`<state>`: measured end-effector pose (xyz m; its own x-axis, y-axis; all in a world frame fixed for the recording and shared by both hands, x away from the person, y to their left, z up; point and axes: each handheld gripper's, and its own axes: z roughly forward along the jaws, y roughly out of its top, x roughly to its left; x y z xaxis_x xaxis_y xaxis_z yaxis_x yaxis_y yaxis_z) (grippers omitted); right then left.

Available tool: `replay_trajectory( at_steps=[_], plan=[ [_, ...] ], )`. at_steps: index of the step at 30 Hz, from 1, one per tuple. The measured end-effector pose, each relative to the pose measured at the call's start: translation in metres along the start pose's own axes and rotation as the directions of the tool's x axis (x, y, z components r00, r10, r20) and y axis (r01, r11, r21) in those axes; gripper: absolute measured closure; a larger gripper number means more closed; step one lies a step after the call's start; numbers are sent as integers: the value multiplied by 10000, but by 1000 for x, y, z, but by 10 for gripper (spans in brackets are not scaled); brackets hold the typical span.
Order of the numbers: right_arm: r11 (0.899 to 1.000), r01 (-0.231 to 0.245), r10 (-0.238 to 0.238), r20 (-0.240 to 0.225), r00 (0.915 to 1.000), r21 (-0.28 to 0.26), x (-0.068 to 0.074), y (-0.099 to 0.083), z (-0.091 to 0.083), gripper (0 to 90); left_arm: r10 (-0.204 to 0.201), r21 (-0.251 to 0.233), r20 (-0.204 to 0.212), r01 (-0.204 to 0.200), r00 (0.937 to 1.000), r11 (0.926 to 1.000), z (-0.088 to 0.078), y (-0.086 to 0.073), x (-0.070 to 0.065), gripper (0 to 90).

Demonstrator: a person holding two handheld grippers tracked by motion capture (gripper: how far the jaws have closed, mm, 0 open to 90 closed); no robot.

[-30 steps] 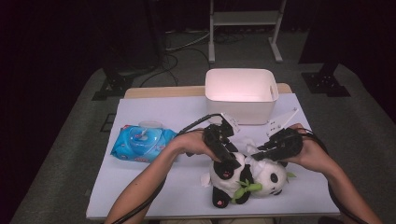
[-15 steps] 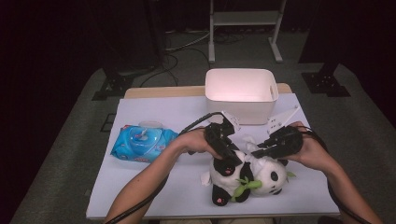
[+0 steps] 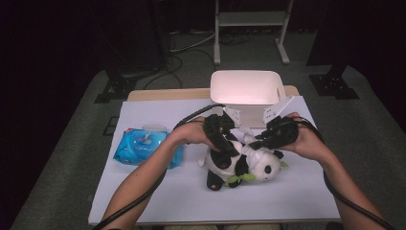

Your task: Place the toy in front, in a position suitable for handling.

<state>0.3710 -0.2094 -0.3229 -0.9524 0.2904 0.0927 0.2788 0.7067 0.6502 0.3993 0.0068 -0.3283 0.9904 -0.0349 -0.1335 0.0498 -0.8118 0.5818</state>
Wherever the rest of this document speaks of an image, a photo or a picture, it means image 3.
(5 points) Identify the right hand-held gripper cable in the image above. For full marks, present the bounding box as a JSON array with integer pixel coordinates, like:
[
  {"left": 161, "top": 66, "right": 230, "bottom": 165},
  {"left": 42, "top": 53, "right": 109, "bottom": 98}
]
[{"left": 292, "top": 116, "right": 396, "bottom": 230}]

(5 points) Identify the blue wet wipes pack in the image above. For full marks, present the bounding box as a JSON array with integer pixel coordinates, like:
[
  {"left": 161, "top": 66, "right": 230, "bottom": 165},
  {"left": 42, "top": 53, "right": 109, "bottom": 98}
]
[{"left": 113, "top": 124, "right": 185, "bottom": 170}]

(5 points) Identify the left hand-held gripper cable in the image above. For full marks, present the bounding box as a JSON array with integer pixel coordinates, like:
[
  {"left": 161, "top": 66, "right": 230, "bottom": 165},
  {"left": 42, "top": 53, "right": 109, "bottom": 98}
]
[{"left": 92, "top": 103, "right": 226, "bottom": 230}]

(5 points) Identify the black stand base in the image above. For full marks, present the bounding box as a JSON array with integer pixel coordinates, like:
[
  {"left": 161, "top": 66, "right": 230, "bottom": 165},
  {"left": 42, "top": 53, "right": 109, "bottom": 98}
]
[
  {"left": 308, "top": 63, "right": 360, "bottom": 101},
  {"left": 94, "top": 60, "right": 138, "bottom": 104}
]

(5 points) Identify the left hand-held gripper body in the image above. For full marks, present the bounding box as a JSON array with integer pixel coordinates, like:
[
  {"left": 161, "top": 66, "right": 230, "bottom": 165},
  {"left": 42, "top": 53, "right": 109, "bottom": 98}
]
[{"left": 202, "top": 106, "right": 242, "bottom": 154}]

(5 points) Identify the white metal stand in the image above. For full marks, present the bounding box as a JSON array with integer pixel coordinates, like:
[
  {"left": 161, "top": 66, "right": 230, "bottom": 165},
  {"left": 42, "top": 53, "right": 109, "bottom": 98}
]
[{"left": 213, "top": 0, "right": 295, "bottom": 66}]

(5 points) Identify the light wooden table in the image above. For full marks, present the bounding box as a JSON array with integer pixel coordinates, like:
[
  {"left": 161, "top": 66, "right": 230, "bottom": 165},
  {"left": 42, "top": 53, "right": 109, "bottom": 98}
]
[{"left": 126, "top": 84, "right": 301, "bottom": 103}]

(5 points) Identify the person's left hand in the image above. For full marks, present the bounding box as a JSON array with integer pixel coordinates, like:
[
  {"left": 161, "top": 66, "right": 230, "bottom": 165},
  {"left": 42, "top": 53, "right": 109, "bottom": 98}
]
[{"left": 170, "top": 115, "right": 222, "bottom": 153}]

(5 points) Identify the white wet wipe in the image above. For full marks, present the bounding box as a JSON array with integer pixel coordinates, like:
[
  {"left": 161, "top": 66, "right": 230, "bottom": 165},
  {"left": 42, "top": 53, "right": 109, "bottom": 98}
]
[{"left": 238, "top": 127, "right": 273, "bottom": 168}]

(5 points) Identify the hand-held gripper cable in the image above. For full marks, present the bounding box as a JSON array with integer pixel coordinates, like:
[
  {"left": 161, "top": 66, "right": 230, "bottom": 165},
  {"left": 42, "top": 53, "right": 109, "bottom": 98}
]
[
  {"left": 92, "top": 103, "right": 226, "bottom": 230},
  {"left": 292, "top": 116, "right": 396, "bottom": 230}
]

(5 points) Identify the panda plush toy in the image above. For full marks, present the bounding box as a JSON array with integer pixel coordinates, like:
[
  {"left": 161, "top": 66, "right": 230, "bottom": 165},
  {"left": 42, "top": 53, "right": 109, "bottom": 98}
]
[{"left": 197, "top": 127, "right": 290, "bottom": 192}]

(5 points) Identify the white storage box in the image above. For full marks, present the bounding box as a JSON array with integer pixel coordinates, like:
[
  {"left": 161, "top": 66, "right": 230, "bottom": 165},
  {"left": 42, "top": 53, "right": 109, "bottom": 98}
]
[{"left": 210, "top": 70, "right": 287, "bottom": 128}]

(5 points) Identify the grey floor cable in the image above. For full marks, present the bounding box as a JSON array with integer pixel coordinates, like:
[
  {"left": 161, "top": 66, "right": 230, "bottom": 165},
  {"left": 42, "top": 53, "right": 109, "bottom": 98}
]
[{"left": 169, "top": 31, "right": 216, "bottom": 55}]

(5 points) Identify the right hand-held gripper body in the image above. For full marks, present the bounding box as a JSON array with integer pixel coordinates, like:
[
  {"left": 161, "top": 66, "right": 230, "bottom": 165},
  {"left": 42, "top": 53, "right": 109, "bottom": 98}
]
[{"left": 262, "top": 95, "right": 301, "bottom": 150}]

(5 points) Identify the person's right hand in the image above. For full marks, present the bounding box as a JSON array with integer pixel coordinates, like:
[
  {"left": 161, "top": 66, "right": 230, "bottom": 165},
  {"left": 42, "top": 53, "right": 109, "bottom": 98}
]
[{"left": 280, "top": 111, "right": 330, "bottom": 161}]

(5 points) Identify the black floor cable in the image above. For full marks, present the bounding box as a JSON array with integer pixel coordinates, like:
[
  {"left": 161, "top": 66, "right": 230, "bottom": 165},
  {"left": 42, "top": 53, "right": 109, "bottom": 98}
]
[{"left": 143, "top": 55, "right": 185, "bottom": 90}]

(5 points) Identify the white table mat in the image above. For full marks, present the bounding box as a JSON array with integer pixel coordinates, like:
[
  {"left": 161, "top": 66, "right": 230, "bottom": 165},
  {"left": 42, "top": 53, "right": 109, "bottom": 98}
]
[{"left": 88, "top": 95, "right": 341, "bottom": 224}]

